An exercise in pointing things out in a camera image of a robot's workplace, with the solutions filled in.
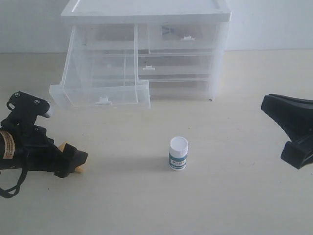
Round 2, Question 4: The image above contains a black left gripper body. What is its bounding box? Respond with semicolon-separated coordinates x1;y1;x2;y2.
0;117;61;174

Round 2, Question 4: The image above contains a yellow cheese wedge toy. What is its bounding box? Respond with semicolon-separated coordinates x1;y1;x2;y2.
58;142;84;173

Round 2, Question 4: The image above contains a white blue pill bottle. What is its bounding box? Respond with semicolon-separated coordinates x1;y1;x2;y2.
169;136;189;171

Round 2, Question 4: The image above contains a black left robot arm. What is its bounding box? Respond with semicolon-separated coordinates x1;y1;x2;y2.
0;124;88;178

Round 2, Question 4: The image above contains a white plastic drawer cabinet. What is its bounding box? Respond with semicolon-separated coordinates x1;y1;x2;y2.
60;0;231;102

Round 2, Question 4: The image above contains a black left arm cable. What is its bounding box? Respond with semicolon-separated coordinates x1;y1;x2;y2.
0;149;29;199

